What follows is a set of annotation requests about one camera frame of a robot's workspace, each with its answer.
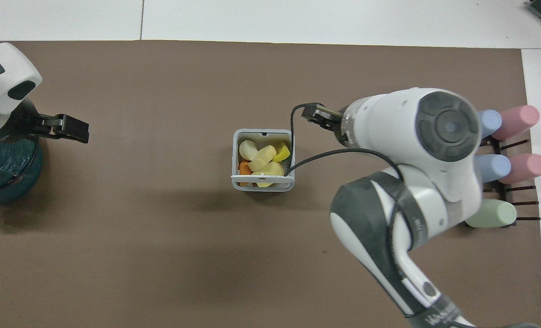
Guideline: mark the teal ribbed trash bin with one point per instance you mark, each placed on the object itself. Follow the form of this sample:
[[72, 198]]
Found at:
[[4, 168]]

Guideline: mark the pink cup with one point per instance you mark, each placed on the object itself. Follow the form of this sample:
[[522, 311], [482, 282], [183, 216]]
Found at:
[[518, 120], [525, 168]]

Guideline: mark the orange food piece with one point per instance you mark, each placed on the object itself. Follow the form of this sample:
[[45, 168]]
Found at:
[[244, 168]]

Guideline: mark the grey square basket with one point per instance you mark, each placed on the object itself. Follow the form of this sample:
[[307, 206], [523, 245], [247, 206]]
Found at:
[[235, 155]]

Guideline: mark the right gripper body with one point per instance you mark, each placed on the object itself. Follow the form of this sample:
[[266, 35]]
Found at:
[[332, 125]]

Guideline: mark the bright yellow food piece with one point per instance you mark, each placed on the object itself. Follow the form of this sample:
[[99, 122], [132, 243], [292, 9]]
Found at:
[[282, 152]]

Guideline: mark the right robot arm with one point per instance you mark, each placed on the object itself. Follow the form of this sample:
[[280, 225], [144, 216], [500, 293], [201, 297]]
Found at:
[[434, 182]]

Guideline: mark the blue cup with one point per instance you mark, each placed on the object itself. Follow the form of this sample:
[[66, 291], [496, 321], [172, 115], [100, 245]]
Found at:
[[496, 167], [491, 124]]

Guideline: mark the white food piece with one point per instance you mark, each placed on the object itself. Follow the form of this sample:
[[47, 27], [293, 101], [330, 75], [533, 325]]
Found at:
[[247, 149]]

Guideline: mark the pale yellow food piece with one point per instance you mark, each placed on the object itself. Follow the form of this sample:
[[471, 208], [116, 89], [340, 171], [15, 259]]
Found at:
[[270, 171], [263, 157]]

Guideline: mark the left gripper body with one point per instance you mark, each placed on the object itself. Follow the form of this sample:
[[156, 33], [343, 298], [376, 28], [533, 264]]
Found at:
[[23, 122]]

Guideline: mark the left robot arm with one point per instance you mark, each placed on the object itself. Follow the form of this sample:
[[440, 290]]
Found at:
[[6, 68]]

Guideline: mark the green cup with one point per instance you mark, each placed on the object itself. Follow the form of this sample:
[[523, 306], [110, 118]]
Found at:
[[493, 215]]

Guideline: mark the black cup rack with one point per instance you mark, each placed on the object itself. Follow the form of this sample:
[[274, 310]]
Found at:
[[507, 193]]

